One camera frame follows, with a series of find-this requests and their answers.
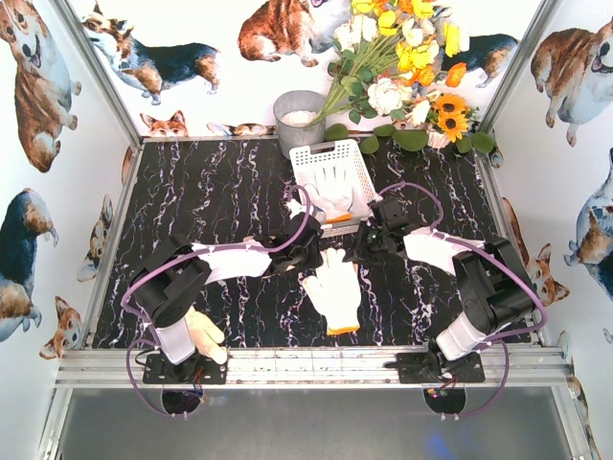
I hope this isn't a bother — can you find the yellow dotted glove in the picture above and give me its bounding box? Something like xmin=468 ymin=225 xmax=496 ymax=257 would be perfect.
xmin=302 ymin=247 xmax=361 ymax=335

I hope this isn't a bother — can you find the blue dotted white glove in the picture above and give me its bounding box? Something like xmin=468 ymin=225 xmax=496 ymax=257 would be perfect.
xmin=305 ymin=165 xmax=355 ymax=223

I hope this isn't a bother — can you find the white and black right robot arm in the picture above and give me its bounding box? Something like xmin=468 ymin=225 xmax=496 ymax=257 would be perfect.
xmin=345 ymin=198 xmax=543 ymax=361

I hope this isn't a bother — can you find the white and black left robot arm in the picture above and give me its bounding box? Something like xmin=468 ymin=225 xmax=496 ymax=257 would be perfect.
xmin=122 ymin=212 xmax=323 ymax=365

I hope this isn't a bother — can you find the white plastic storage basket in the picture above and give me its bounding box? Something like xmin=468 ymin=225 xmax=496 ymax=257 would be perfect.
xmin=289 ymin=139 xmax=381 ymax=238

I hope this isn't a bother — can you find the cream leather glove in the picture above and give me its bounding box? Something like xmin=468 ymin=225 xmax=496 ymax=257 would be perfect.
xmin=186 ymin=307 xmax=228 ymax=365

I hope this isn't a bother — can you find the grey metal bucket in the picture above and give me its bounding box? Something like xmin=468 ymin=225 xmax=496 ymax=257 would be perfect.
xmin=273 ymin=90 xmax=326 ymax=157

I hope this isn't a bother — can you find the artificial flower bouquet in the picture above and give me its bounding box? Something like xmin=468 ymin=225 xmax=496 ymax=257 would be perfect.
xmin=311 ymin=1 xmax=516 ymax=154

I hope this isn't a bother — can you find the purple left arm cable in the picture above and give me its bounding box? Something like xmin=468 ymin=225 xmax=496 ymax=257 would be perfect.
xmin=120 ymin=185 xmax=315 ymax=419

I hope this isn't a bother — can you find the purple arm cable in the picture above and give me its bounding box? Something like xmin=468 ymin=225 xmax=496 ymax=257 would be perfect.
xmin=120 ymin=185 xmax=315 ymax=419
xmin=377 ymin=180 xmax=550 ymax=419

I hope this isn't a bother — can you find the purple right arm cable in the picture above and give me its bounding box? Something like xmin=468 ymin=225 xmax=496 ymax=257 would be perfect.
xmin=377 ymin=180 xmax=550 ymax=419

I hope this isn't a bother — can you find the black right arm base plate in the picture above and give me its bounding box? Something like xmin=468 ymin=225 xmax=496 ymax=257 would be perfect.
xmin=383 ymin=352 xmax=486 ymax=383

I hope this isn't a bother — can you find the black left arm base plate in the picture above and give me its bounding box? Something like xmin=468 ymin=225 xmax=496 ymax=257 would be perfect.
xmin=143 ymin=353 xmax=227 ymax=384

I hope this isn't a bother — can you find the aluminium front rail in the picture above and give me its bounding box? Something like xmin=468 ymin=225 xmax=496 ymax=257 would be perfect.
xmin=55 ymin=343 xmax=571 ymax=390

